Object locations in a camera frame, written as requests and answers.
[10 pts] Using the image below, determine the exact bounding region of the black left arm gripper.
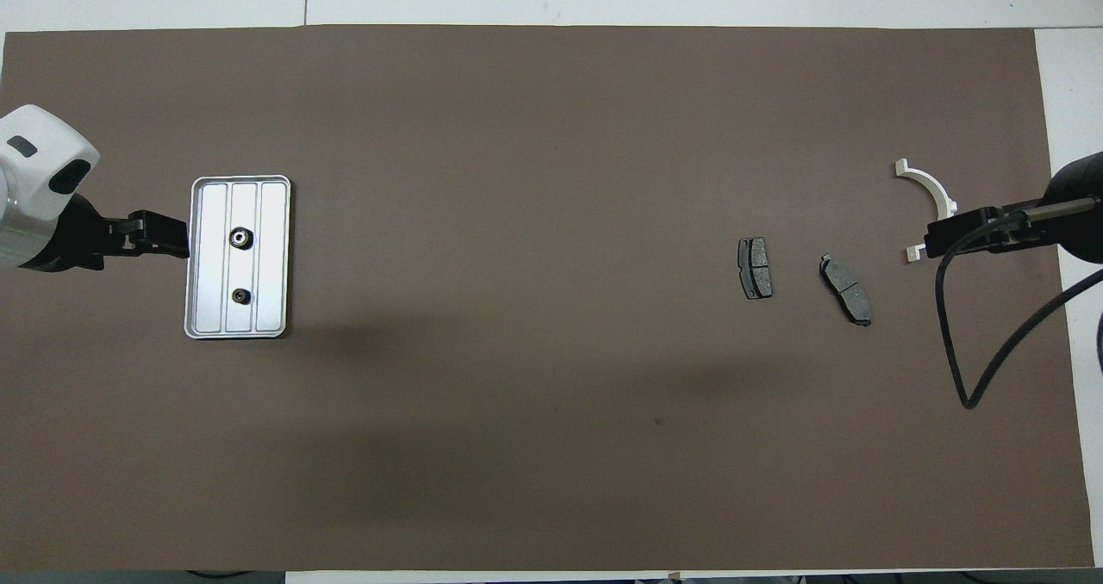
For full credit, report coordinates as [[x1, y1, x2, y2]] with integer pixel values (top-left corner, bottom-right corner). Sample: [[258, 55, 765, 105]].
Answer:
[[22, 192, 190, 273]]

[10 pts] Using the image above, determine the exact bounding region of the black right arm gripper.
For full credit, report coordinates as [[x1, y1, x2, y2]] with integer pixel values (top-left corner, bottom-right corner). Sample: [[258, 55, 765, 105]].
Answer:
[[925, 152, 1103, 264]]

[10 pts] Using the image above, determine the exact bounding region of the silver metal tray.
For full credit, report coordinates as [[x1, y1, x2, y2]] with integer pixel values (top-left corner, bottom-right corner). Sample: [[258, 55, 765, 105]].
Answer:
[[184, 175, 292, 340]]

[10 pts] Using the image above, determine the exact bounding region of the curved dark grey brake pad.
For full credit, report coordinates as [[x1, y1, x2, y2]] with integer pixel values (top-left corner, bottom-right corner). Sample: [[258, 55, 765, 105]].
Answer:
[[819, 255, 874, 327]]

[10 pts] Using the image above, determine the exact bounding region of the rectangular dark grey brake pad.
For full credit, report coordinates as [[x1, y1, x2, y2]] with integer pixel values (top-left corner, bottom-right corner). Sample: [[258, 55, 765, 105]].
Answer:
[[738, 237, 774, 301]]

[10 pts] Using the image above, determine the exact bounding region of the brown table mat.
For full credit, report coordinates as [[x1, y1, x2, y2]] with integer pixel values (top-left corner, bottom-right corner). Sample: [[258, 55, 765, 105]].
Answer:
[[0, 24, 1074, 573]]

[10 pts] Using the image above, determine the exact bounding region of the white curved plastic bracket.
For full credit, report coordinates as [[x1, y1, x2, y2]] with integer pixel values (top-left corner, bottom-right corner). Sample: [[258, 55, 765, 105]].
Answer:
[[894, 159, 959, 264]]

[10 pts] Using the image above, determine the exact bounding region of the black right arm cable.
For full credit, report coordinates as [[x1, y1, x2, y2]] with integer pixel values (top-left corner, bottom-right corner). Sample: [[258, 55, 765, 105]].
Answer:
[[935, 218, 1103, 410]]

